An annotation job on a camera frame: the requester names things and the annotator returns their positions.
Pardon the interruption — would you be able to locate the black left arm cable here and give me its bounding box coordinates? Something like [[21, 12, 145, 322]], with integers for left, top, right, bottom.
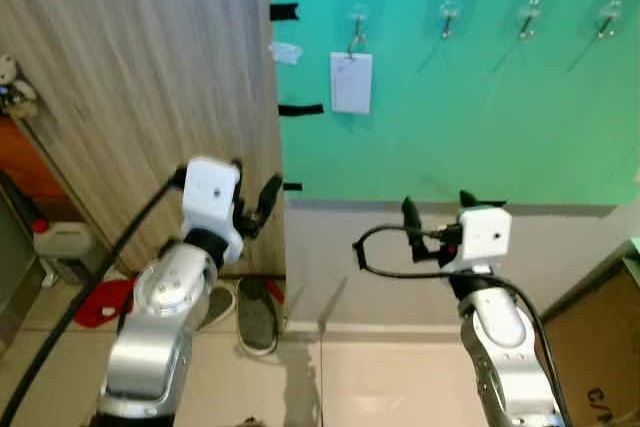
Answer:
[[0, 169, 191, 427]]

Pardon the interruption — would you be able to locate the white crumpled tape piece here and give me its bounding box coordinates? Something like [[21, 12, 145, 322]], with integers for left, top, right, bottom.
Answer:
[[271, 42, 305, 66]]

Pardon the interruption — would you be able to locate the long black tape strip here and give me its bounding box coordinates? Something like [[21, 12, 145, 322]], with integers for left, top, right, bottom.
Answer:
[[277, 103, 325, 117]]

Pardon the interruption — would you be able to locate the green board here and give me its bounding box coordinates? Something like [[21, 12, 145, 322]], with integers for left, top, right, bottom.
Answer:
[[621, 235, 640, 286]]

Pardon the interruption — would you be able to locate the white plastic jug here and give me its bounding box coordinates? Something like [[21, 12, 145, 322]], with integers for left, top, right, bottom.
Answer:
[[31, 218, 95, 262]]

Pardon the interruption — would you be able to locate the clear adhesive wall hook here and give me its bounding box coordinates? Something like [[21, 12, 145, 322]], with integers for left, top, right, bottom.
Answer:
[[595, 0, 625, 41], [515, 0, 545, 41], [437, 0, 466, 40]]

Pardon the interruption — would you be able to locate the short black tape strip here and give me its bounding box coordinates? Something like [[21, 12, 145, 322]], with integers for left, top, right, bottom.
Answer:
[[269, 3, 302, 23]]

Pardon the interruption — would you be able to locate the clear hook holding card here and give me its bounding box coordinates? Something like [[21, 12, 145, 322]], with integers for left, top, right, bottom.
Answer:
[[346, 2, 375, 44]]

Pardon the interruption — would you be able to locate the small plush toy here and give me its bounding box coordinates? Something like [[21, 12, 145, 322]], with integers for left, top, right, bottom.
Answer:
[[0, 51, 40, 120]]

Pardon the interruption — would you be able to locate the red plastic dustpan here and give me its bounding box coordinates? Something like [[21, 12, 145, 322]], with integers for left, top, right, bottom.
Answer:
[[74, 276, 138, 330]]

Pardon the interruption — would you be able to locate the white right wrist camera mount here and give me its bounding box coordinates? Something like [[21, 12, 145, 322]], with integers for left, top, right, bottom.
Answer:
[[445, 205, 512, 274]]

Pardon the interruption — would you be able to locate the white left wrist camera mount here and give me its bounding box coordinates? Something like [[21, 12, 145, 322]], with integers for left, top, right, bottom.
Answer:
[[183, 156, 245, 264]]

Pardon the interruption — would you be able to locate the orange wooden cabinet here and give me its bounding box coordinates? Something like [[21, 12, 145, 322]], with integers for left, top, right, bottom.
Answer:
[[0, 115, 79, 220]]

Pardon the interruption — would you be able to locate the white key card with ring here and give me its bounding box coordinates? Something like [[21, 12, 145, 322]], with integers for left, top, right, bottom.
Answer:
[[329, 35, 375, 116]]

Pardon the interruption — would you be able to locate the brown cardboard box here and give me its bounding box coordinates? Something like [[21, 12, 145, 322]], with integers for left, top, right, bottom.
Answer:
[[543, 255, 640, 427]]

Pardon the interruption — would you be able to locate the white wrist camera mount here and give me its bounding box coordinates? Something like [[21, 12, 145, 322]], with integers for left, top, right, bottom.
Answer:
[[183, 156, 245, 264], [445, 205, 512, 274]]

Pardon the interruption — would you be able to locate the wood grain door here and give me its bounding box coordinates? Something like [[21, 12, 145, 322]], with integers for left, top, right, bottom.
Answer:
[[0, 0, 288, 280]]

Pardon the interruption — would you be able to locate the grey slip-on shoe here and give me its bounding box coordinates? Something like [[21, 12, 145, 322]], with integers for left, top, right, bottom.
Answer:
[[236, 276, 283, 357], [195, 284, 238, 335]]

